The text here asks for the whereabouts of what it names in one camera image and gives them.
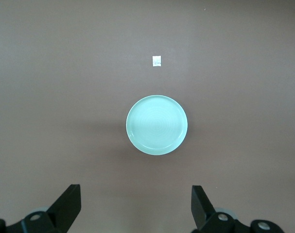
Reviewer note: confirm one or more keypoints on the brown table cover sheet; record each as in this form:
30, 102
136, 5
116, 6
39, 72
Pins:
64, 97

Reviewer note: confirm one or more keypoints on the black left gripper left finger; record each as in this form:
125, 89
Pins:
62, 213

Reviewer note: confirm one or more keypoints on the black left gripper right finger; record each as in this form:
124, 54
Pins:
205, 216

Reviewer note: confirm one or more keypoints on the small square tape patch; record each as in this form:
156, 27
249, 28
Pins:
157, 61

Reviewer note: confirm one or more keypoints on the pale green round plate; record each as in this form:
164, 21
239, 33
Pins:
157, 125

